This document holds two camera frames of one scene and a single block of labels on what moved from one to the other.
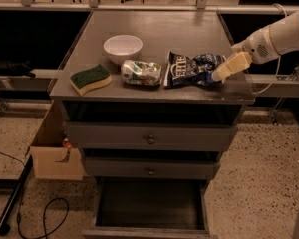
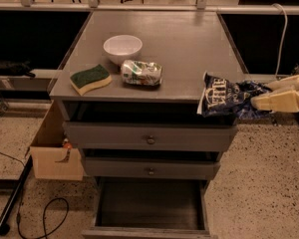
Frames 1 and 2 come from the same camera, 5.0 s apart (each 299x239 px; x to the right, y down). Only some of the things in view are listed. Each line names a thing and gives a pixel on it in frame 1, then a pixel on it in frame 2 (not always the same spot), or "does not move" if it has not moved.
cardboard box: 52,160 does not move
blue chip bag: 183,72 to 225,98
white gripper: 258,48 to 282,101
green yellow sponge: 84,80 does not move
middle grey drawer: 151,167 does not move
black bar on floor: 3,225 does not move
